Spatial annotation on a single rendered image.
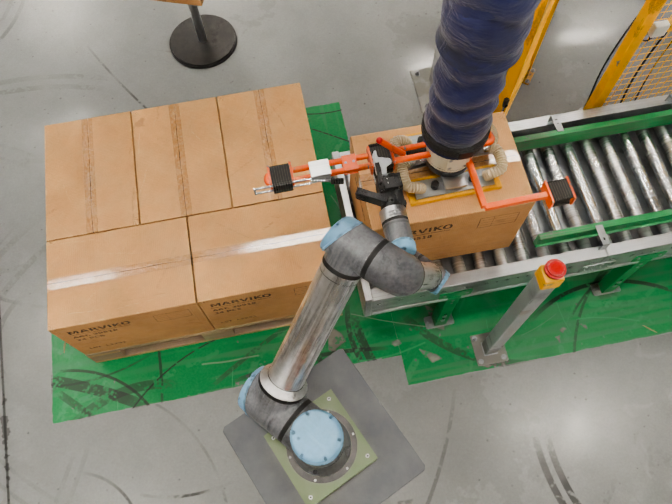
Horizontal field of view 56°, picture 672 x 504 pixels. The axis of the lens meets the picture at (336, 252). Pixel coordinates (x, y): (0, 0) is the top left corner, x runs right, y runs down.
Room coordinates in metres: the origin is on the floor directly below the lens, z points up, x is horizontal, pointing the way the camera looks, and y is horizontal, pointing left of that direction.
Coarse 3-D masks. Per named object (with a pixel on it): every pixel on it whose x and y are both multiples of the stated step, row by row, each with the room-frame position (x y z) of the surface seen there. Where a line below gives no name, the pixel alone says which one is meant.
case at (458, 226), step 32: (416, 128) 1.35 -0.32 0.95; (480, 160) 1.20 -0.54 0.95; (512, 160) 1.19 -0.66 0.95; (352, 192) 1.26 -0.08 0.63; (512, 192) 1.06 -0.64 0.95; (416, 224) 0.95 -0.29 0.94; (448, 224) 0.97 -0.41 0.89; (480, 224) 0.99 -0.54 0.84; (512, 224) 1.01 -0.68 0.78; (448, 256) 0.98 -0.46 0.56
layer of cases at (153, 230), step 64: (64, 128) 1.69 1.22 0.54; (128, 128) 1.68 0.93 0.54; (192, 128) 1.67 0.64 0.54; (256, 128) 1.65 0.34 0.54; (64, 192) 1.36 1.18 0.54; (128, 192) 1.35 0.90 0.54; (192, 192) 1.33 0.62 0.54; (320, 192) 1.31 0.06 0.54; (64, 256) 1.05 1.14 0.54; (128, 256) 1.04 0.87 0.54; (192, 256) 1.03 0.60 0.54; (256, 256) 1.02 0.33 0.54; (320, 256) 1.01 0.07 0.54; (64, 320) 0.77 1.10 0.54; (128, 320) 0.78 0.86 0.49; (192, 320) 0.82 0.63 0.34; (256, 320) 0.86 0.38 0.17
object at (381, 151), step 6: (372, 144) 1.18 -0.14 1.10; (378, 144) 1.18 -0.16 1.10; (366, 150) 1.17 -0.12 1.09; (372, 150) 1.17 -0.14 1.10; (378, 150) 1.16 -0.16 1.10; (384, 150) 1.16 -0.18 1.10; (378, 156) 1.14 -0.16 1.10; (384, 156) 1.14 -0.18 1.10; (390, 156) 1.14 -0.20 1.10; (372, 162) 1.11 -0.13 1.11; (372, 168) 1.10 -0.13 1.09; (390, 168) 1.11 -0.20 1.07; (372, 174) 1.10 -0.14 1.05
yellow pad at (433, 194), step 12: (480, 168) 1.15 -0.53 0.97; (420, 180) 1.11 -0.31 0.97; (432, 180) 1.11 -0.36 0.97; (468, 180) 1.10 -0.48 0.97; (480, 180) 1.10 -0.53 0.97; (492, 180) 1.10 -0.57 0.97; (432, 192) 1.06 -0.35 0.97; (444, 192) 1.06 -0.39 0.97; (456, 192) 1.06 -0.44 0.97; (468, 192) 1.06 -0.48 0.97; (420, 204) 1.02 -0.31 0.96
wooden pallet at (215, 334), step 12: (252, 324) 0.85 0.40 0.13; (264, 324) 0.88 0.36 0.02; (276, 324) 0.88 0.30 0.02; (288, 324) 0.88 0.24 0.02; (192, 336) 0.83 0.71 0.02; (204, 336) 0.81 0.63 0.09; (216, 336) 0.82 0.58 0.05; (228, 336) 0.83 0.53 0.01; (120, 348) 0.76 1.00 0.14; (132, 348) 0.79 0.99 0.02; (144, 348) 0.78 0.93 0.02; (156, 348) 0.78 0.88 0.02; (168, 348) 0.78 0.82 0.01; (96, 360) 0.73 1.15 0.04; (108, 360) 0.74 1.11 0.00
